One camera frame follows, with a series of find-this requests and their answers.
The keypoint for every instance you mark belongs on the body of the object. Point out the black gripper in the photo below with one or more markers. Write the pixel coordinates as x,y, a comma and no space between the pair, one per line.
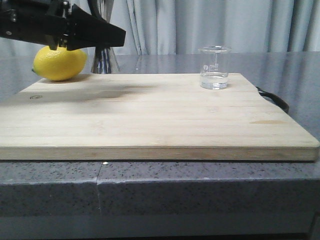
48,22

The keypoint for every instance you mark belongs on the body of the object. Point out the steel double jigger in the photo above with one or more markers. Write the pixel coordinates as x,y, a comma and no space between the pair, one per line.
105,61

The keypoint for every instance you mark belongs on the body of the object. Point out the small glass beaker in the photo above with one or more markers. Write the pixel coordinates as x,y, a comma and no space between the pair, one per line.
214,71

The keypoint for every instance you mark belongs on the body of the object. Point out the yellow lemon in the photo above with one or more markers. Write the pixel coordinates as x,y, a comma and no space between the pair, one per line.
60,64

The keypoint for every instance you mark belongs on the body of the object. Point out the grey curtain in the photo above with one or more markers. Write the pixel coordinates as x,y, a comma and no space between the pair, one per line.
168,27

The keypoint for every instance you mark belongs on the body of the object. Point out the wooden cutting board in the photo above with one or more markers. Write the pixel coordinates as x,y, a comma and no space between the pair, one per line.
148,117

